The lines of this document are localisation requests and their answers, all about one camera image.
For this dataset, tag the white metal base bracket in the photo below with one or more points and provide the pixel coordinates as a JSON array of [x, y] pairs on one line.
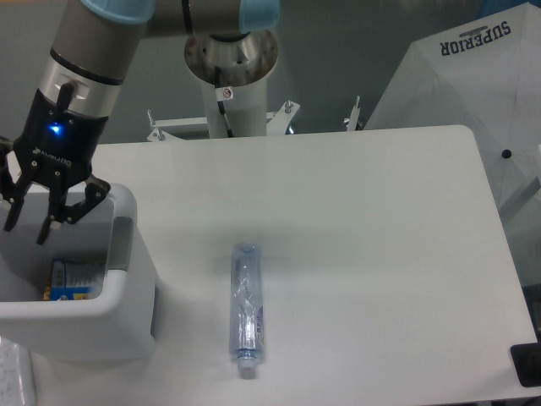
[[276, 123]]

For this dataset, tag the black device at table edge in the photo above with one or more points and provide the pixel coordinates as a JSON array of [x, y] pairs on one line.
[[526, 359]]

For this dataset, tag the crushed clear plastic bottle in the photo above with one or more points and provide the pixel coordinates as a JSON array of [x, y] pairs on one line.
[[247, 327]]

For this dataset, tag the white trash can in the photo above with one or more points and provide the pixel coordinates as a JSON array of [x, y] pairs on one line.
[[119, 323]]

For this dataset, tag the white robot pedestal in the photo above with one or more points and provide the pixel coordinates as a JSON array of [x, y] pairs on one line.
[[233, 72]]

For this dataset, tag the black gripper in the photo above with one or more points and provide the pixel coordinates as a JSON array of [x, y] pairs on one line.
[[55, 150]]

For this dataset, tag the white superior umbrella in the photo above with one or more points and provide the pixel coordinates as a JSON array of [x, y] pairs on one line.
[[484, 75]]

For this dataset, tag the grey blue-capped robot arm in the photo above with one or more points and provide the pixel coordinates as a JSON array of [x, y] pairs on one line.
[[88, 63]]

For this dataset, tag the blue yellow snack package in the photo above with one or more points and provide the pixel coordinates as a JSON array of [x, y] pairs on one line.
[[74, 279]]

